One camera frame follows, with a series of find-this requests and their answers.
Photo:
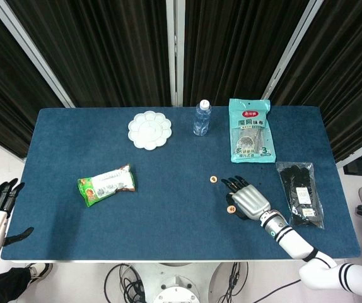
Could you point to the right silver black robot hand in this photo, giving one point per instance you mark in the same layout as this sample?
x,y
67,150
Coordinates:
x,y
250,200

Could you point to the wooden chess piece red character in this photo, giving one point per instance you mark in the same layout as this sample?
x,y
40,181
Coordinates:
x,y
231,209

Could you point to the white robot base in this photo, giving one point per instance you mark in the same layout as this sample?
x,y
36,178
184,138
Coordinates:
x,y
174,290

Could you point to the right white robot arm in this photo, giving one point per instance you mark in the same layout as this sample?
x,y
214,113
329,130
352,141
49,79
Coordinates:
x,y
294,241

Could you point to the black gloves in clear bag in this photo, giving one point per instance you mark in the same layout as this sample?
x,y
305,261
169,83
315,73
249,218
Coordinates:
x,y
297,195

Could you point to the black trouser leg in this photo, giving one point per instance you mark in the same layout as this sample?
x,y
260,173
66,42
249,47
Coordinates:
x,y
7,284

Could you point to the white and black sneaker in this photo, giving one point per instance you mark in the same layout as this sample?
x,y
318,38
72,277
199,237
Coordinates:
x,y
39,271

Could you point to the teal cleaning cloth package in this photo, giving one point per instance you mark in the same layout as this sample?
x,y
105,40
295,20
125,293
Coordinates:
x,y
252,132

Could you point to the blue fabric table cover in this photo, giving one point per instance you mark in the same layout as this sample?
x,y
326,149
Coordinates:
x,y
168,221

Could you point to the clear plastic water bottle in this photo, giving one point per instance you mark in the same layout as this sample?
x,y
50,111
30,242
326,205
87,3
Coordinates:
x,y
202,121

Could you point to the white flower-shaped paint palette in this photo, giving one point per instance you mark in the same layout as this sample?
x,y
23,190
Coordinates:
x,y
149,130

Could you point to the green and white snack bag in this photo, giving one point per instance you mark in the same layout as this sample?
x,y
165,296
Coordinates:
x,y
108,186

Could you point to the black pleated curtain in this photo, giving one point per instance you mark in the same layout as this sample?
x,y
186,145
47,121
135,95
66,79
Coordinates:
x,y
4,79
231,47
351,79
105,47

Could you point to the white frame rail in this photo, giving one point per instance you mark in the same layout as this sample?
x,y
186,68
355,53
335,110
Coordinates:
x,y
357,151

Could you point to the white frame post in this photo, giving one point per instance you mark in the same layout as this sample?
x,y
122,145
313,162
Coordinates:
x,y
32,53
175,47
294,47

